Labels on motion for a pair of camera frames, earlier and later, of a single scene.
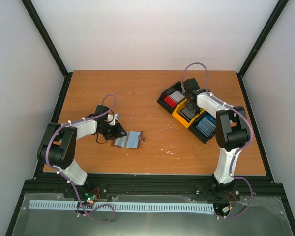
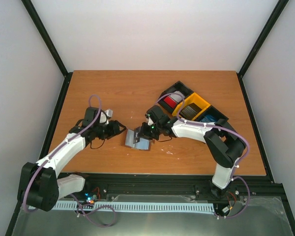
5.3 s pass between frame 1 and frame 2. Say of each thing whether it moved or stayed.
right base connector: stayed
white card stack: stayed
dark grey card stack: stayed
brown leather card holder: moved
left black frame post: stayed
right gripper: moved
